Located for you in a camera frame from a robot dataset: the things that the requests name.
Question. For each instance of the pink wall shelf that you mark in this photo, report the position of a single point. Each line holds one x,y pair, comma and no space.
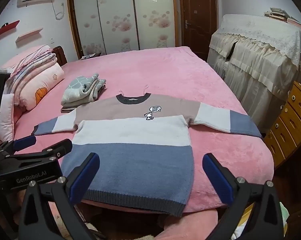
28,35

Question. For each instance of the stack of books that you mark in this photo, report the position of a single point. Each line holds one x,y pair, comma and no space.
278,13

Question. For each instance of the colour-block knit sweater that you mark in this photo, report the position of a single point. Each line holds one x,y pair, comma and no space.
133,155

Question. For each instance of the red wall shelf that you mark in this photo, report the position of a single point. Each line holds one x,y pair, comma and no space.
5,28

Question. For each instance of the brown wooden door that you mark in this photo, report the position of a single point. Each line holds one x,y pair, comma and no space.
198,17

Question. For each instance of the folded striped garment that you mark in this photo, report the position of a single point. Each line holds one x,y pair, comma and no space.
66,109

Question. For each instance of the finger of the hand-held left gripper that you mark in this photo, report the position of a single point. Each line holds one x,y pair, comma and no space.
55,152
25,142

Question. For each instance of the pink bed blanket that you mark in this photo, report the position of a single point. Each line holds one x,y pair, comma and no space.
190,80

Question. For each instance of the pink padded cushion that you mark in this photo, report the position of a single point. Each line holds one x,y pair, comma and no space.
8,115

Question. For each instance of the floral sliding-door wardrobe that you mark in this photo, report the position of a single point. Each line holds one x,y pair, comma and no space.
115,17

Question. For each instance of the yellow wooden drawer chest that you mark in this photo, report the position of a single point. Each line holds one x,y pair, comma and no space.
290,125

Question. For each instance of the nightstand with small boxes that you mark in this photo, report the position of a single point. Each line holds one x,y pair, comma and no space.
90,55

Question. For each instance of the folded pastel striped blanket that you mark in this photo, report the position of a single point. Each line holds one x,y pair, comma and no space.
43,62

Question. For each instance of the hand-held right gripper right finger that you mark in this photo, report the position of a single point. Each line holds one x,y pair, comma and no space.
216,177

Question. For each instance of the lace-covered piano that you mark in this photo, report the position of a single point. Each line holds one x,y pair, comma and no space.
260,55

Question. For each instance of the folded grey-green sweater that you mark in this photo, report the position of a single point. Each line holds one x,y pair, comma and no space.
78,90

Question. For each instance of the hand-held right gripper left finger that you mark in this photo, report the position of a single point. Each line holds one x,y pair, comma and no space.
86,177

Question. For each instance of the dark wooden headboard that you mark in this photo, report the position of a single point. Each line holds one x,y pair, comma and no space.
61,55

